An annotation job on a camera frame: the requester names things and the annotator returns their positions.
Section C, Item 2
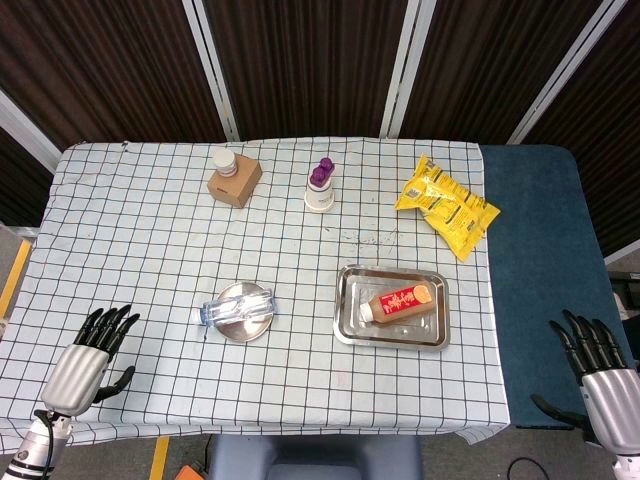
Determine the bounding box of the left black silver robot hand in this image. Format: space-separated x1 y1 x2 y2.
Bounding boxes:
40 303 142 417

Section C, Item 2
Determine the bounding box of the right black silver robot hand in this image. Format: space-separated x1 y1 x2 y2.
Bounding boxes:
529 308 640 459

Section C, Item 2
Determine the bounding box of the clear plastic water bottle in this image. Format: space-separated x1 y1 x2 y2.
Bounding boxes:
192 292 278 329

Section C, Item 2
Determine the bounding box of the brown drink bottle red label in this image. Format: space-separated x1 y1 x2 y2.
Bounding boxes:
359 283 434 326

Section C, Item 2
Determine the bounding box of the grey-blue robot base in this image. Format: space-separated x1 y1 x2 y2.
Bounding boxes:
207 433 424 480

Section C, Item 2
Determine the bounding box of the white black checkered tablecloth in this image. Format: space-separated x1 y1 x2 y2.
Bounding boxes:
0 137 511 454

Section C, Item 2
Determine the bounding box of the round steel plate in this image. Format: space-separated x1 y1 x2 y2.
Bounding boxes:
213 281 276 344

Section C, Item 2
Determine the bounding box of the teal table mat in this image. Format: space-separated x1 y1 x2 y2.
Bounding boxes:
479 144 640 431

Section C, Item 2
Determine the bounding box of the rectangular steel tray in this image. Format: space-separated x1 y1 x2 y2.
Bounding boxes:
332 264 452 354

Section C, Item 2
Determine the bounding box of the small cardboard box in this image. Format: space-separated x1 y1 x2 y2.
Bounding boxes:
206 153 264 210

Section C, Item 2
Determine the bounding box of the yellow snack bag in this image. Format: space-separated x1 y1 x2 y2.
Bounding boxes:
394 152 502 262

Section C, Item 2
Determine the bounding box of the white plastic jar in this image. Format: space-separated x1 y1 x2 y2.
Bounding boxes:
212 149 238 177

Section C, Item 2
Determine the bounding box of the upturned white paper cup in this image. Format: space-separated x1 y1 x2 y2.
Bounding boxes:
304 177 335 213

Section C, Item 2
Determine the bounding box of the brown partition panel white frame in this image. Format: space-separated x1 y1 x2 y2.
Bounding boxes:
522 0 640 259
0 127 56 229
399 0 616 144
202 0 416 142
0 0 226 151

